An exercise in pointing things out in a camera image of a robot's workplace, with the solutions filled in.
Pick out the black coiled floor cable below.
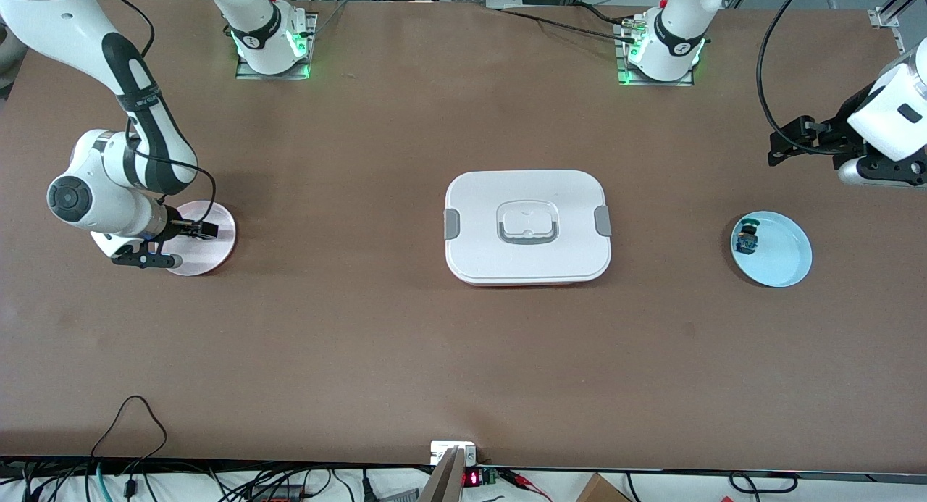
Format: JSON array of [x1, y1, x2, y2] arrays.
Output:
[[728, 471, 799, 497]]

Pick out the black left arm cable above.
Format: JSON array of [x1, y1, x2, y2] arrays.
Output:
[[756, 0, 844, 155]]

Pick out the aluminium profile bar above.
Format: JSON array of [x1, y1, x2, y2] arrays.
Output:
[[419, 446, 466, 502]]

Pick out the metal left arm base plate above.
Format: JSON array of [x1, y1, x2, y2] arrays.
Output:
[[616, 20, 695, 88]]

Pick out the black cable to arm base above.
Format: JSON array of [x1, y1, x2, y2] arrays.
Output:
[[498, 7, 639, 42]]

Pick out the thin black looped cable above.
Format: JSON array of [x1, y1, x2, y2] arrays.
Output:
[[91, 395, 169, 482]]

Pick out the white lunch box grey clips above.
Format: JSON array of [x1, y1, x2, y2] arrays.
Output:
[[443, 170, 613, 287]]

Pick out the blue push-button switch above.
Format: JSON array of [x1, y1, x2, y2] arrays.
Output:
[[733, 219, 763, 256]]

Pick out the red clip lead wire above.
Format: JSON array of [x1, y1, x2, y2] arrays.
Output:
[[500, 469, 553, 501]]

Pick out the pink round plate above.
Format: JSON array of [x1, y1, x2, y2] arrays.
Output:
[[163, 200, 237, 277]]

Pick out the brown cardboard box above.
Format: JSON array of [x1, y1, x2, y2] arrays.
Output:
[[576, 473, 631, 502]]

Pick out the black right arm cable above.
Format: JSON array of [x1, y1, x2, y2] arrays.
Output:
[[93, 0, 218, 226]]

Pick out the aluminium frame rail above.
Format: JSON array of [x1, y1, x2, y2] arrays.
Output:
[[868, 0, 927, 54]]

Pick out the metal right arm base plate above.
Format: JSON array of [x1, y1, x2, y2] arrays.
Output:
[[235, 13, 318, 80]]

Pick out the light blue round plate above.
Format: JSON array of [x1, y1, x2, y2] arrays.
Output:
[[730, 211, 813, 288]]

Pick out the small white box device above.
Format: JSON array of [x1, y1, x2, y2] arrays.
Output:
[[430, 441, 477, 465]]

